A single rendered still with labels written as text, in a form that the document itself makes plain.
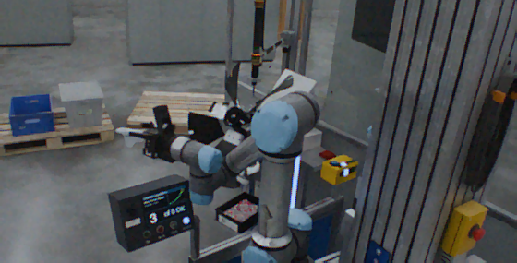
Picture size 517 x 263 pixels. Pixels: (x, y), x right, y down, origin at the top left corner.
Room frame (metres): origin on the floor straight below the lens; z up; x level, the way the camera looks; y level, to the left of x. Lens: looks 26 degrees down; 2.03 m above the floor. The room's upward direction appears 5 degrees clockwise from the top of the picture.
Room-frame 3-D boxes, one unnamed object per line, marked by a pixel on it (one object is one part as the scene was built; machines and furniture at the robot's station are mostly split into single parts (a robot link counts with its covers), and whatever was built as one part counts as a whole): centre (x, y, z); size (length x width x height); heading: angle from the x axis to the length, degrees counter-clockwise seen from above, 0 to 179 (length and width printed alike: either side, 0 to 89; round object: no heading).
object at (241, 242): (1.61, -0.07, 0.82); 0.90 x 0.04 x 0.08; 131
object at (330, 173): (1.87, -0.37, 1.02); 0.16 x 0.10 x 0.11; 131
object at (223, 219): (1.70, 0.09, 0.85); 0.22 x 0.17 x 0.07; 144
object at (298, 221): (1.10, -0.10, 1.20); 0.13 x 0.12 x 0.14; 150
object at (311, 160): (2.40, -0.26, 0.85); 0.36 x 0.24 x 0.03; 41
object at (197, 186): (1.13, 0.18, 1.34); 0.11 x 0.08 x 0.11; 150
